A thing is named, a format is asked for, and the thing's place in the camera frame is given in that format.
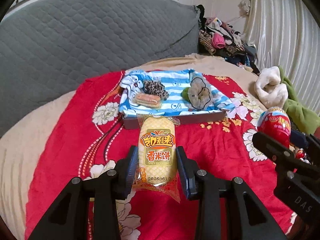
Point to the pile of clothes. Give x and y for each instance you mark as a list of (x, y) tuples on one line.
[(218, 38)]

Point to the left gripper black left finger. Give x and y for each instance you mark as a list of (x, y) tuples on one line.
[(67, 216)]

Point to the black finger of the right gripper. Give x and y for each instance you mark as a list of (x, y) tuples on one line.
[(275, 151), (309, 143)]

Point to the leopard print scrunchie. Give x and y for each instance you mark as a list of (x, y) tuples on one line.
[(155, 88)]

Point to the white satin curtain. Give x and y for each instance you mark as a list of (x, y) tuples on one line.
[(285, 34)]

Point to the yellow rice cracker pack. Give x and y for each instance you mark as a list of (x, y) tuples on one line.
[(157, 162)]

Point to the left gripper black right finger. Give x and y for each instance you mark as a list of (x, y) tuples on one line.
[(227, 208)]

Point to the white green fleece blanket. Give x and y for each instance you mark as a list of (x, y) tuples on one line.
[(275, 90)]

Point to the blue striped cartoon cloth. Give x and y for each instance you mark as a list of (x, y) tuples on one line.
[(174, 83)]

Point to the beige sheer scrunchie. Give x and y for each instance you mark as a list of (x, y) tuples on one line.
[(200, 94)]

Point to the grey quilted headboard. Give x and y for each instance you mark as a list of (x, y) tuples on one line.
[(50, 47)]

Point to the orange biscuit pack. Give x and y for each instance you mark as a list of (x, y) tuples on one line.
[(147, 100)]

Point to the red blue egg toy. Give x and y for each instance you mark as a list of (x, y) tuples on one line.
[(275, 123)]

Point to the red floral blanket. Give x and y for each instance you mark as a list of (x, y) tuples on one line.
[(90, 137)]

